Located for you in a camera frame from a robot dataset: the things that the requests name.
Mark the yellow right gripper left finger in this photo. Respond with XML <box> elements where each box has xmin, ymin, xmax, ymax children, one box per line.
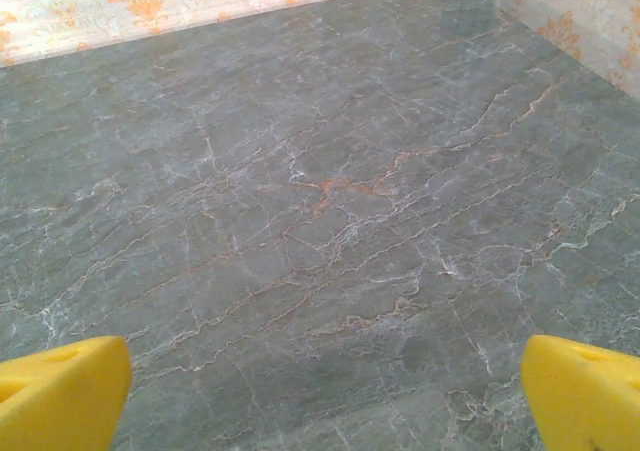
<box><xmin>0</xmin><ymin>335</ymin><xmax>134</xmax><ymax>451</ymax></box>

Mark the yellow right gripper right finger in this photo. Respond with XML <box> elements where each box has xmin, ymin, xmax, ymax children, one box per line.
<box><xmin>519</xmin><ymin>334</ymin><xmax>640</xmax><ymax>451</ymax></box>

